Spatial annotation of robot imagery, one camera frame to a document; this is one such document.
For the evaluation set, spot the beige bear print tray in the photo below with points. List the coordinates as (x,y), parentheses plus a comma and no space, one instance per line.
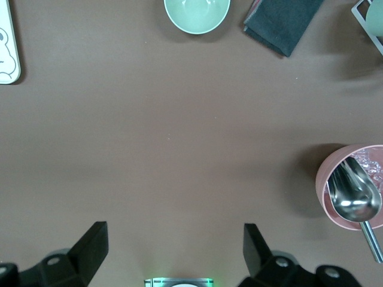
(6,36)

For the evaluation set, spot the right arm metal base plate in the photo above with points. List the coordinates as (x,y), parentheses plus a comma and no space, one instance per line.
(155,282)

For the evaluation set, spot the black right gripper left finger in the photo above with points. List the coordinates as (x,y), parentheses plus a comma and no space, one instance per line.
(86,254)

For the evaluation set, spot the light green cup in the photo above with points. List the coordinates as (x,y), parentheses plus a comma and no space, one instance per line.
(375,15)

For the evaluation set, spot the clear plastic ice pieces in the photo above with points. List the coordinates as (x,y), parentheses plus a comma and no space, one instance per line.
(371,166)

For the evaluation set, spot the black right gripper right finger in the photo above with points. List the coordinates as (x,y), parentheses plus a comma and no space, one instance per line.
(257,257)

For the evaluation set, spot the pink bowl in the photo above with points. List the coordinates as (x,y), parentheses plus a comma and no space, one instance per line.
(326,179)

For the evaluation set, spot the pink folded cloth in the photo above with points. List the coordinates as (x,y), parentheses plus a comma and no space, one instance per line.
(255,5)

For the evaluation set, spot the light green bowl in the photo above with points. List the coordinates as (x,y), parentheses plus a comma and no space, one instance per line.
(197,15)

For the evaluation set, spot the dark grey folded cloth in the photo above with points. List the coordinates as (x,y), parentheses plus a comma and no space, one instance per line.
(284,24)

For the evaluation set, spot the metal scoop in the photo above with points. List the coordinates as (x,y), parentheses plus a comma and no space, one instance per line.
(353,194)

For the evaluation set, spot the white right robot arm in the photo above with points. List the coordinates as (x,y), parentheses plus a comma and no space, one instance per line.
(184,285)

